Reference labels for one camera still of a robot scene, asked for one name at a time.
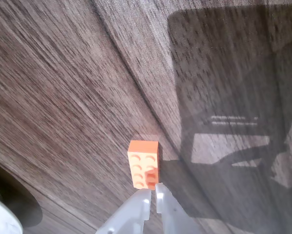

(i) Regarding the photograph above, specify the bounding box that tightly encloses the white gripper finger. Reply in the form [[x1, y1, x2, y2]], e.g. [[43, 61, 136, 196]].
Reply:
[[155, 183, 203, 234], [94, 189, 152, 234]]

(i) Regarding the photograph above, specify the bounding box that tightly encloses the orange lego block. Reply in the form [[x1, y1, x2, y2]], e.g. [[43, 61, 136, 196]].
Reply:
[[127, 140, 161, 190]]

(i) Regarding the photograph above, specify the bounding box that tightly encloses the white round plate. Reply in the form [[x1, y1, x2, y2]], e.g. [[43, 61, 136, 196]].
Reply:
[[0, 192, 23, 234]]

